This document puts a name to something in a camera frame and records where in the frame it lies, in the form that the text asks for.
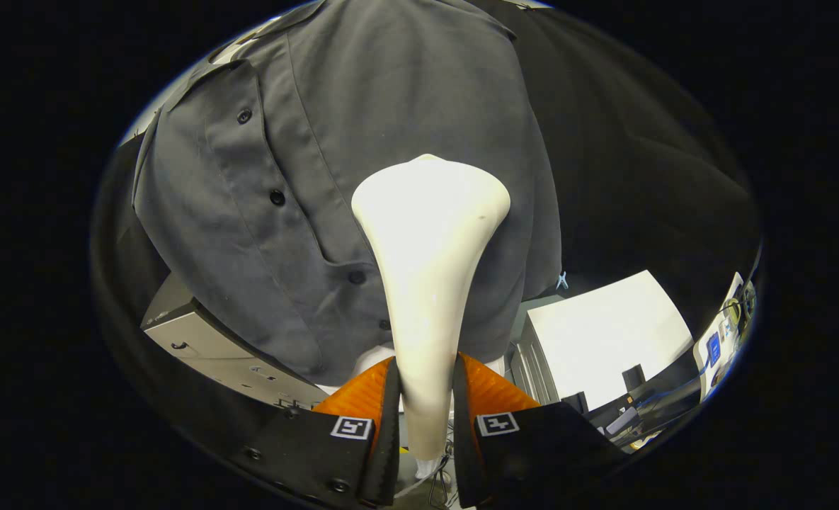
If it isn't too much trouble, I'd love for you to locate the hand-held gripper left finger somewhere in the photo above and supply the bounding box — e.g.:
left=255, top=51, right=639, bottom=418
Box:
left=239, top=356, right=400, bottom=508

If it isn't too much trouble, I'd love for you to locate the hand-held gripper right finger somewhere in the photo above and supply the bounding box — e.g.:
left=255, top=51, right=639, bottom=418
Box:
left=452, top=352, right=629, bottom=508

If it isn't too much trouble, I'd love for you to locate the white garment steamer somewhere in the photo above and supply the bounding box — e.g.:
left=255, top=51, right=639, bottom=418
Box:
left=351, top=154, right=512, bottom=479

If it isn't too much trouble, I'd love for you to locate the grey button shirt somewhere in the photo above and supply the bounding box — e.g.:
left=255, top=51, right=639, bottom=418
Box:
left=132, top=0, right=563, bottom=387

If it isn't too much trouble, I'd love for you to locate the white mannequin torso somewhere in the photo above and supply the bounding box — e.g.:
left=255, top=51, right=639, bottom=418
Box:
left=334, top=346, right=506, bottom=397

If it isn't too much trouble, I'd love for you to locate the grey drawer cabinet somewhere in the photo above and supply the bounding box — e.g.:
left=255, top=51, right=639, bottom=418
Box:
left=141, top=273, right=331, bottom=412

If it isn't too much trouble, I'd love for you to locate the black backdrop cloth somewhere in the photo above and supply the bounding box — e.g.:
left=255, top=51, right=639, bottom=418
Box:
left=92, top=0, right=763, bottom=482

